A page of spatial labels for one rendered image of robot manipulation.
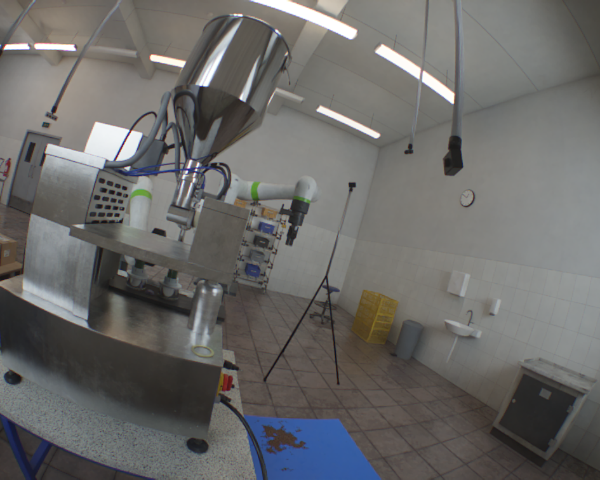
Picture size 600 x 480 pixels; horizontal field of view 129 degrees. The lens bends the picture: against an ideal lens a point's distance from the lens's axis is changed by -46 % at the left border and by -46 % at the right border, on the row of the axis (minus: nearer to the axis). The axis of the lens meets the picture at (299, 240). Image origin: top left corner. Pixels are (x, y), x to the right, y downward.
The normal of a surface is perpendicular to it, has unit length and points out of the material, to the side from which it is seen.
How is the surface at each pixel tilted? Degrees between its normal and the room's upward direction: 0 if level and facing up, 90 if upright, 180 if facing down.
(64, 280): 90
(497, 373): 90
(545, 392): 90
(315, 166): 90
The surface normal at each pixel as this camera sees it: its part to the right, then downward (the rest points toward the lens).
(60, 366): 0.28, 0.07
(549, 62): -0.28, 0.96
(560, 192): -0.92, -0.27
